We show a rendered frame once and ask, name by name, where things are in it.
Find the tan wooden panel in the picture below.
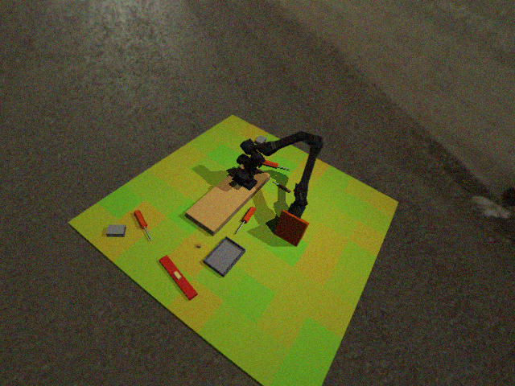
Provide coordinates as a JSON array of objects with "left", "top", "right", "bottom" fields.
[{"left": 186, "top": 164, "right": 270, "bottom": 236}]

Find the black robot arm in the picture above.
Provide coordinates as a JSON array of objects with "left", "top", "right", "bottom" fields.
[{"left": 237, "top": 130, "right": 323, "bottom": 219}]

